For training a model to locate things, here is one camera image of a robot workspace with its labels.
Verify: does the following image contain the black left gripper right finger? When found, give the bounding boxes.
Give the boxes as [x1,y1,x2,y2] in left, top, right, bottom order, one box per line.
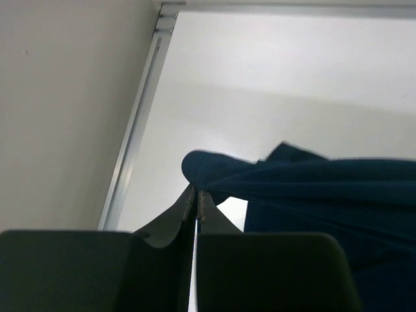
[196,191,362,311]

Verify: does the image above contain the aluminium table edge rail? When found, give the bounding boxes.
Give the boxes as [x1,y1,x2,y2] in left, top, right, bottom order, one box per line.
[99,1,415,231]

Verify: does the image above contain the navy blue shorts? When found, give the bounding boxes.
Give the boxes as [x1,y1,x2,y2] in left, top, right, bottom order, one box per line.
[181,143,415,311]

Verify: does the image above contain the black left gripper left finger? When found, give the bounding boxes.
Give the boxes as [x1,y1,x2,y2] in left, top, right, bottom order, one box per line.
[1,186,197,311]

